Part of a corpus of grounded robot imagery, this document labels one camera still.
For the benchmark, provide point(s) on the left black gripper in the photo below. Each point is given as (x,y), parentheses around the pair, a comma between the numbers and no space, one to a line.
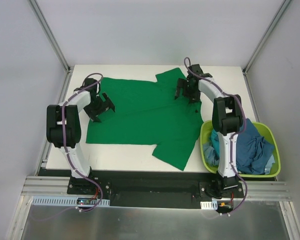
(101,107)

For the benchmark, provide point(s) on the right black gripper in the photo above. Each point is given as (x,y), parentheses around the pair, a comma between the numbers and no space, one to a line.
(186,87)

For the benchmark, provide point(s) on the green t shirt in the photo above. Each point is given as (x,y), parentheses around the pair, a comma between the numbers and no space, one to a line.
(147,113)

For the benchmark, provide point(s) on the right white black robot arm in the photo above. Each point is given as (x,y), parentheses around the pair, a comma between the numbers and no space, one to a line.
(228,120)

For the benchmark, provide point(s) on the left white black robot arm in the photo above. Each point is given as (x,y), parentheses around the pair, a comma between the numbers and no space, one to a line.
(63,126)

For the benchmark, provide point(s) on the teal t shirt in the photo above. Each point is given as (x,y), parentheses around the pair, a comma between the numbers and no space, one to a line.
(214,138)

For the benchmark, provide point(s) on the light blue t shirt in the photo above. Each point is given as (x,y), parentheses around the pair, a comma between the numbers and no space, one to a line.
(210,155)

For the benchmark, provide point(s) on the dark blue t shirt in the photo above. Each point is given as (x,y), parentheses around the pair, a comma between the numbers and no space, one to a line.
(254,154)

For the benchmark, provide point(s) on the lime green plastic basket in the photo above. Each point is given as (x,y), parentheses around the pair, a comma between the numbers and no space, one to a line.
(205,134)

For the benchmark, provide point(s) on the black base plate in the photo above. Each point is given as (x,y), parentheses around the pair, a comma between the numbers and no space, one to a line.
(142,189)

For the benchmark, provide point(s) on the left aluminium frame post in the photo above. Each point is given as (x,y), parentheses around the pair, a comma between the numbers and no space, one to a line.
(49,34)

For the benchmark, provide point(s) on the aluminium frame post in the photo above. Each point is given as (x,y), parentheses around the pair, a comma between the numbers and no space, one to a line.
(49,34)
(285,4)

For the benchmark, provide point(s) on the front aluminium rail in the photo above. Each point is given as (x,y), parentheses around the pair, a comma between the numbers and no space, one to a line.
(45,186)

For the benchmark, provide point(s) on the left white cable duct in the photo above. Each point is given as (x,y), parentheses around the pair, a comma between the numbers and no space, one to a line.
(64,201)

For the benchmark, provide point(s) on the white cable duct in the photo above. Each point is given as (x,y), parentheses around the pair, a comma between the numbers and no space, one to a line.
(64,201)
(209,205)

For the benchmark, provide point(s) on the right white cable duct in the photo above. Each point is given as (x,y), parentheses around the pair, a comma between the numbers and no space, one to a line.
(209,205)

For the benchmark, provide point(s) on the right aluminium frame post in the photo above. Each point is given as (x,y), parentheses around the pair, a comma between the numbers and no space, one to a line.
(285,4)

